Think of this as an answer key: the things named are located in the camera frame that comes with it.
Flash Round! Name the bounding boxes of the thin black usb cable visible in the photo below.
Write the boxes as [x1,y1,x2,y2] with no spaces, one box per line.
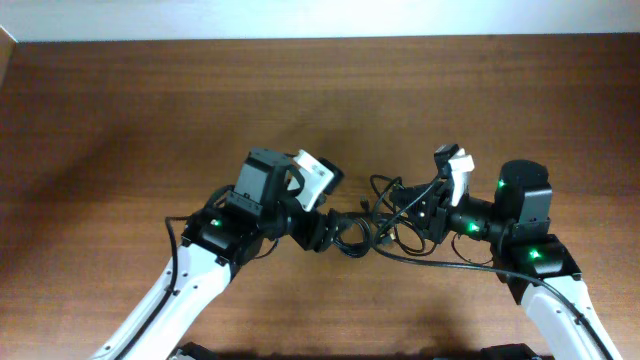
[359,174,439,257]

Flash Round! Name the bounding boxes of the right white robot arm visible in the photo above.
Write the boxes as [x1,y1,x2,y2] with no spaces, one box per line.
[390,160,620,359]

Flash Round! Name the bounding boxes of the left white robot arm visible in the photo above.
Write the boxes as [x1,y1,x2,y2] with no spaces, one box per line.
[92,148,344,359]

